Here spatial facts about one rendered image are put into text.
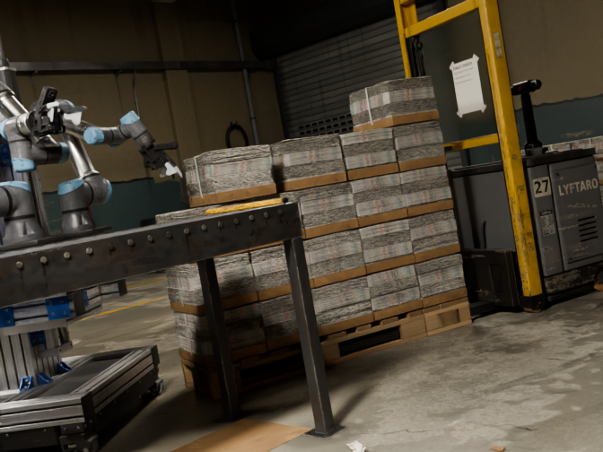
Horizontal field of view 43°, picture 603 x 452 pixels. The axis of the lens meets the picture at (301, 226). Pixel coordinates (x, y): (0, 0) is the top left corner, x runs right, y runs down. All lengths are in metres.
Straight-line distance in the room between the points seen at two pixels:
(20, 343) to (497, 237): 2.55
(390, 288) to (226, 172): 1.01
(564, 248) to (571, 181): 0.36
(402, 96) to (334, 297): 1.07
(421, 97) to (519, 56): 6.35
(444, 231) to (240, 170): 1.15
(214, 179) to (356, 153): 0.75
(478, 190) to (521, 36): 5.95
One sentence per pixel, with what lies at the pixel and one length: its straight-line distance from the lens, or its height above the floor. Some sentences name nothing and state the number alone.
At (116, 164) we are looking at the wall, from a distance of 10.88.
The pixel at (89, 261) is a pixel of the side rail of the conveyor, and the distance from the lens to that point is 2.11.
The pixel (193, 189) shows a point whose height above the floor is 0.92.
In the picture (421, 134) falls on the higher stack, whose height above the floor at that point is 1.00.
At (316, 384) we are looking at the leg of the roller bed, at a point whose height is 0.18.
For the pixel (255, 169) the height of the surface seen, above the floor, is 0.96.
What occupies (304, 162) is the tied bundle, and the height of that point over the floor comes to 0.95.
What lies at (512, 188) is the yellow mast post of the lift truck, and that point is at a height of 0.65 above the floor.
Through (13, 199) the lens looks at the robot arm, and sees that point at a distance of 3.04.
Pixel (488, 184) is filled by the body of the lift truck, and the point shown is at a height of 0.68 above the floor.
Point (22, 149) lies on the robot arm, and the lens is 2.80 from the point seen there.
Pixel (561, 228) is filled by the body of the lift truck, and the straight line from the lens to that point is 4.29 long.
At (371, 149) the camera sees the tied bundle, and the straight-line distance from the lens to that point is 3.73.
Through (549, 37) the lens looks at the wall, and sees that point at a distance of 10.07.
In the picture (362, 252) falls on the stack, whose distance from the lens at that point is 3.66.
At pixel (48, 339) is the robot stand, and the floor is 0.40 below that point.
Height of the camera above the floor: 0.85
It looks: 3 degrees down
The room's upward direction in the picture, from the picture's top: 10 degrees counter-clockwise
